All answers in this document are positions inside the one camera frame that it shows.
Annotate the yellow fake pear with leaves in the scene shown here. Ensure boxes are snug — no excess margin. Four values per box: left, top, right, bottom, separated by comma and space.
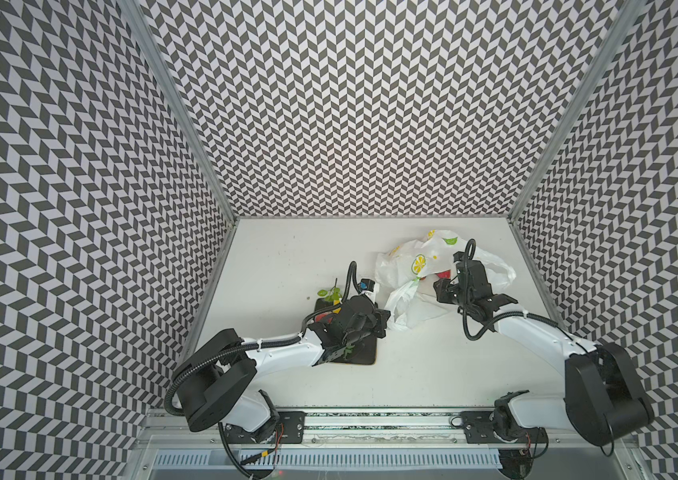
315, 280, 344, 310

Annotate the white plastic bag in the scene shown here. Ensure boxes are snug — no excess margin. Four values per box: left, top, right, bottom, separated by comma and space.
374, 229, 528, 340

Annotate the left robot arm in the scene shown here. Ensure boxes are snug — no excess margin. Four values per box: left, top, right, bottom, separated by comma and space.
163, 262, 391, 442

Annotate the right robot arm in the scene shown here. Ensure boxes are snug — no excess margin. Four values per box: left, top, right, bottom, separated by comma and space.
434, 240, 655, 448

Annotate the black tray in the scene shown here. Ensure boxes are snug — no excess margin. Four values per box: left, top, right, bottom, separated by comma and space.
308, 312, 377, 365

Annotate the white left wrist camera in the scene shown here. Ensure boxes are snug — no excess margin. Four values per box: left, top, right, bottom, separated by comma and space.
357, 278, 377, 302

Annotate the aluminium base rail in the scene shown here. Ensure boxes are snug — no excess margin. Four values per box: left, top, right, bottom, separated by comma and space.
140, 407, 634, 451

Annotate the aluminium corner post right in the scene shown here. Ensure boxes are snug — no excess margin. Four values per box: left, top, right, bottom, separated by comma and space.
507, 0, 646, 225

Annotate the aluminium corner post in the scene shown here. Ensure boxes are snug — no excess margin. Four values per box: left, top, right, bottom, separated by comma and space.
118, 0, 237, 224
507, 0, 646, 225

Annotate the aluminium corner post left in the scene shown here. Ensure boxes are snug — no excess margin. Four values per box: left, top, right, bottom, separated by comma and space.
118, 0, 237, 224

